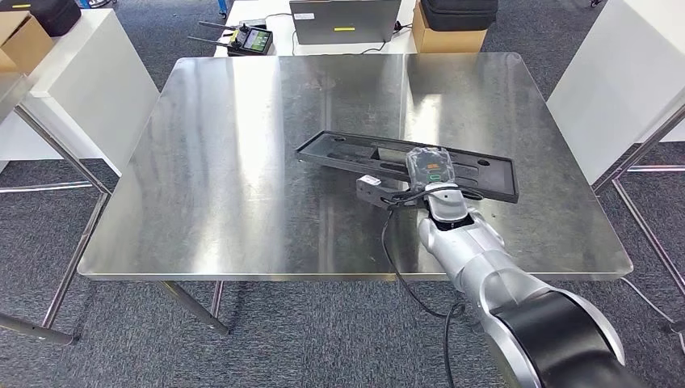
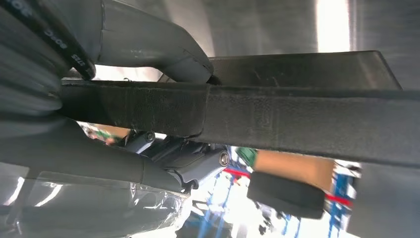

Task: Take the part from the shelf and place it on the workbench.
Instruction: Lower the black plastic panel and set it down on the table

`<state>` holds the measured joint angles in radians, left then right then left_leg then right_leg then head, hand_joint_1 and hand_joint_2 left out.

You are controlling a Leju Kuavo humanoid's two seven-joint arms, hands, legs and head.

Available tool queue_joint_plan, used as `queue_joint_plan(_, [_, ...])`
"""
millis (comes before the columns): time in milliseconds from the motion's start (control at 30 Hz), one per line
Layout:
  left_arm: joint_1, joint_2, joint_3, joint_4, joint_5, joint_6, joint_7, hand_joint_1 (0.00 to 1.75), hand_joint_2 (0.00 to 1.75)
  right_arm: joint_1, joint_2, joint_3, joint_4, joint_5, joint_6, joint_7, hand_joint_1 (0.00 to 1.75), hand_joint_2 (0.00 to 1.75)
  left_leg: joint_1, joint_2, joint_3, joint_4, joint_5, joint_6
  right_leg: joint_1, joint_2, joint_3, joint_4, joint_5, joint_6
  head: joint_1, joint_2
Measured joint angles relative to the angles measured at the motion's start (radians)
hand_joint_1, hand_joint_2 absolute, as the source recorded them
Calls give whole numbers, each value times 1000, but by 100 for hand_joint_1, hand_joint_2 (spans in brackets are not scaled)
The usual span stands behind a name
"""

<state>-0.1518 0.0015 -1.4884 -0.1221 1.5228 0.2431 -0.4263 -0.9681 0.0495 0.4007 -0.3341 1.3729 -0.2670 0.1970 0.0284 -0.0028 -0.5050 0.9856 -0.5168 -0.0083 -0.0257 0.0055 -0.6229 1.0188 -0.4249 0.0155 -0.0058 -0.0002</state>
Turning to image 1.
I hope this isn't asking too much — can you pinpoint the stainless steel workbench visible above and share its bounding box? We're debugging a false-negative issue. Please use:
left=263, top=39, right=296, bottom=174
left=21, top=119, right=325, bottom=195
left=77, top=52, right=634, bottom=337

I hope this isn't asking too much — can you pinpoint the white desk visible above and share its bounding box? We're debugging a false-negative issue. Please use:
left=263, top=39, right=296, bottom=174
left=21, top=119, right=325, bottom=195
left=0, top=7, right=161, bottom=178
left=545, top=0, right=685, bottom=186

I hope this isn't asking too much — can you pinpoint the grey laptop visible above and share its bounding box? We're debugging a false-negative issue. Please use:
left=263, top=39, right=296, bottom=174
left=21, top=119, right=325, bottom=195
left=288, top=0, right=402, bottom=46

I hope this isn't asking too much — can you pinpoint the white table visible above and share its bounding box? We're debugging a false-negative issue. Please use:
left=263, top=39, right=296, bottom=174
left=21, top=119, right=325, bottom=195
left=213, top=0, right=424, bottom=59

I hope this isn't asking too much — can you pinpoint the cardboard box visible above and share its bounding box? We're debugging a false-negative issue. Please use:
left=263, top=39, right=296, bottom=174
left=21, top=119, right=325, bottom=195
left=0, top=11, right=56, bottom=76
left=412, top=2, right=489, bottom=55

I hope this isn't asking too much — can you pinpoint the stainless steel table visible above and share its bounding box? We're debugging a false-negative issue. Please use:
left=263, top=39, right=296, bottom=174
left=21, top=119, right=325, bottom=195
left=0, top=72, right=113, bottom=347
left=590, top=101, right=685, bottom=301

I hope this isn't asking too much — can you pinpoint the black remote controller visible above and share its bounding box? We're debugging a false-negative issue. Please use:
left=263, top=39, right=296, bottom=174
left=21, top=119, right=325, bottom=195
left=187, top=20, right=275, bottom=57

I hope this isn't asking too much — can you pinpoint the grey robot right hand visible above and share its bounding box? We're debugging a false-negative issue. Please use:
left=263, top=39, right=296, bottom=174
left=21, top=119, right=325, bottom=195
left=405, top=147, right=457, bottom=194

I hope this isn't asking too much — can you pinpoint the black plastic panel part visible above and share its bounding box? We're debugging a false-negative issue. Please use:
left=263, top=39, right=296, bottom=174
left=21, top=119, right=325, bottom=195
left=295, top=129, right=520, bottom=205

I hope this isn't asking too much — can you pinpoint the black carry case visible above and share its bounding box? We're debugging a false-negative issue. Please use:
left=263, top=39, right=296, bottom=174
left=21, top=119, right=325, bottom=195
left=419, top=0, right=500, bottom=32
left=0, top=0, right=82, bottom=37

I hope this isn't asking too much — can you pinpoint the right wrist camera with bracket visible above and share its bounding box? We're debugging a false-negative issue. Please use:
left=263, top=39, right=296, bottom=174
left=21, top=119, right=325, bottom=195
left=355, top=174, right=429, bottom=211

